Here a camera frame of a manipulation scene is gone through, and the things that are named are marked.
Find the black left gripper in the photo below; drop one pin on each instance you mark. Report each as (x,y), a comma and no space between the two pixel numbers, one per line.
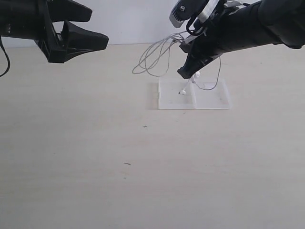
(33,20)

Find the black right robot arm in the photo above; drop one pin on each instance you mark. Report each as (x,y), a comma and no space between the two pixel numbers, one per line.
(268,22)

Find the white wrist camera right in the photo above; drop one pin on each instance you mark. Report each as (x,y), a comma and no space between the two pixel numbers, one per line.
(186,9)

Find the clear plastic open case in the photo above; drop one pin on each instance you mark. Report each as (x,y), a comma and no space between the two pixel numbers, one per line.
(181,94)

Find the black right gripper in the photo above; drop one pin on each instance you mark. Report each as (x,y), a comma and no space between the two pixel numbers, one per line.
(218,34)

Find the white wired earphones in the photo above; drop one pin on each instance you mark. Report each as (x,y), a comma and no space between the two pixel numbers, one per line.
(154,54)

